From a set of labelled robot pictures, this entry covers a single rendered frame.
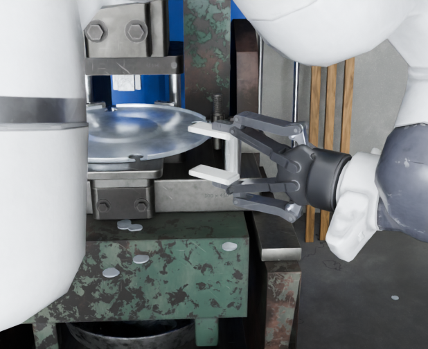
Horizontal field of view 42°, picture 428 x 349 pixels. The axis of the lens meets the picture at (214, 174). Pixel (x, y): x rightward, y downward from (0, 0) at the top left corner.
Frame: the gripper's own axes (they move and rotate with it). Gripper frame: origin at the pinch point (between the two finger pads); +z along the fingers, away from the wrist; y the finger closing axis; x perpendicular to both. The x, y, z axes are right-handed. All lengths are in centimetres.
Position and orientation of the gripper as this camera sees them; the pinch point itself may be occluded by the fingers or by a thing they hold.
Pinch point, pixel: (211, 151)
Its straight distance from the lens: 78.8
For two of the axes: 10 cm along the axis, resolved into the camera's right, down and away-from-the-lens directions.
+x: -5.7, 3.1, -7.6
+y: 0.0, -9.2, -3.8
